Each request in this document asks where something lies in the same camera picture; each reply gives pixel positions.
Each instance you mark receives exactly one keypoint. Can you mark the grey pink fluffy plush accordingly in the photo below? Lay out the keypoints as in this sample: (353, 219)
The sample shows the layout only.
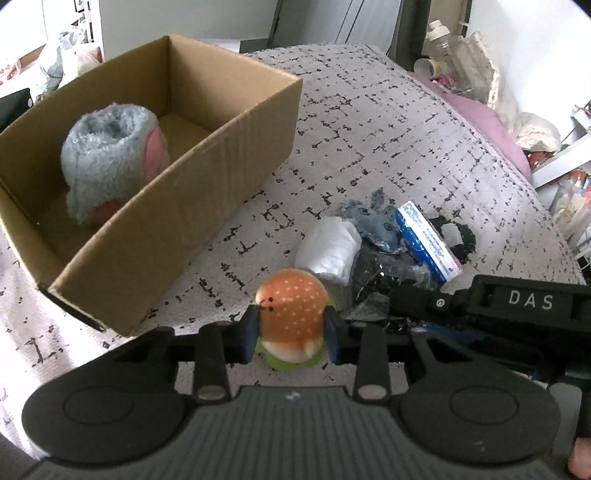
(108, 156)

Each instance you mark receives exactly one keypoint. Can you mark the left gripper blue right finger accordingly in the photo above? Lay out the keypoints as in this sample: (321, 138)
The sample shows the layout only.
(334, 331)

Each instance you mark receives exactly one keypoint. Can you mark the clear plastic jar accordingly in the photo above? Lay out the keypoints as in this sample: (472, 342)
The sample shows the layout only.
(441, 48)

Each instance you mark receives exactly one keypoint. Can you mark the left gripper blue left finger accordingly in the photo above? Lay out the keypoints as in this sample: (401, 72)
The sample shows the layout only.
(248, 333)

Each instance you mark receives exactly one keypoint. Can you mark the grey patterned bed cover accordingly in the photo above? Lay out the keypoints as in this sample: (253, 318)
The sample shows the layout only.
(363, 124)

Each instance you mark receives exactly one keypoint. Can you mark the white soft bundle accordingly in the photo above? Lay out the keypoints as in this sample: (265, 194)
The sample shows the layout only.
(329, 250)

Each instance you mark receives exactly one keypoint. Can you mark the black crinkled plastic bag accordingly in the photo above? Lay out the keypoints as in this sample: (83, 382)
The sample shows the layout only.
(376, 275)

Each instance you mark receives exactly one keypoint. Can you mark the black white stitched plush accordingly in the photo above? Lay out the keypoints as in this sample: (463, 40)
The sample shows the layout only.
(459, 237)

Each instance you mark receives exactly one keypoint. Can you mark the pink pillow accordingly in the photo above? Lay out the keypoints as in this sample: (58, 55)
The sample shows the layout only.
(487, 122)

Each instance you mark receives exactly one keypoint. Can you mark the cream woven bag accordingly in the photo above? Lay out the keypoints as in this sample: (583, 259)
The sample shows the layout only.
(482, 71)

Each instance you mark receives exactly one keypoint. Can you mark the burger plush toy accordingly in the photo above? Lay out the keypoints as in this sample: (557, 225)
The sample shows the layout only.
(291, 306)

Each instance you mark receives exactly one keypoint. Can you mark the blue-grey knitted plush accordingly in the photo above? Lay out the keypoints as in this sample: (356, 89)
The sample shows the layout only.
(375, 222)

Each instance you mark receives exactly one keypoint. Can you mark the black white-dotted dice plush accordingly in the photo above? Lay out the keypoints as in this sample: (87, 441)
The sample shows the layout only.
(13, 106)

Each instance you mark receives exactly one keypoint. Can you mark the brown cardboard box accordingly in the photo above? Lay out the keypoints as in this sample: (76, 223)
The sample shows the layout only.
(223, 123)

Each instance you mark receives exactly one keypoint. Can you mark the yellow tin can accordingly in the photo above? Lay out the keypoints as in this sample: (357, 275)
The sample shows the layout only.
(428, 68)

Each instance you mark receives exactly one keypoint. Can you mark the white plastic bag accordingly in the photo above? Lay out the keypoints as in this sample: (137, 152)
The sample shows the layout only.
(61, 62)

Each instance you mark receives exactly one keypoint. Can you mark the blue white carton box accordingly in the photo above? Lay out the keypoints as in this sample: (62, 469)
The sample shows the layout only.
(425, 243)

